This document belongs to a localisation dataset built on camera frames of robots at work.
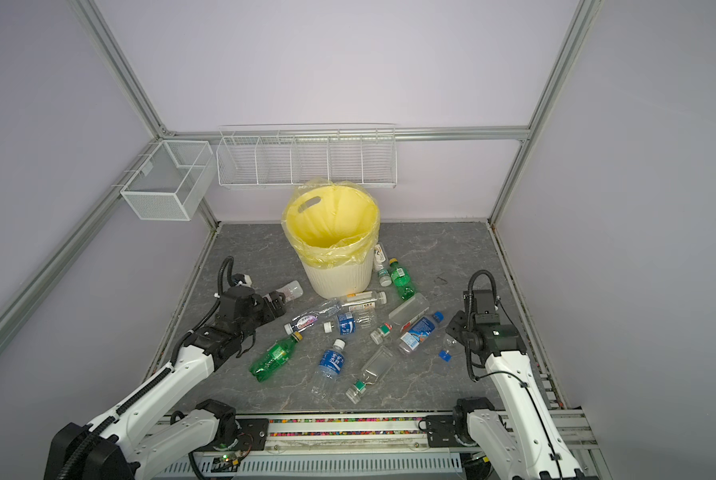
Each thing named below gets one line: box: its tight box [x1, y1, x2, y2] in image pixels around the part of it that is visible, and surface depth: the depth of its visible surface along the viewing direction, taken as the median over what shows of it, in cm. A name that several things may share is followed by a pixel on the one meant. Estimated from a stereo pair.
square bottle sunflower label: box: [388, 292, 430, 333], surface depth 96 cm
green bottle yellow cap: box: [389, 258, 416, 301], surface depth 101 cm
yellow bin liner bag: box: [281, 178, 381, 269], surface depth 91 cm
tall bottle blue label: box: [310, 338, 346, 404], surface depth 82 cm
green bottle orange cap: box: [249, 331, 303, 383], surface depth 84 cm
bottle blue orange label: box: [398, 316, 436, 353], surface depth 86 cm
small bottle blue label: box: [337, 312, 355, 335], surface depth 89 cm
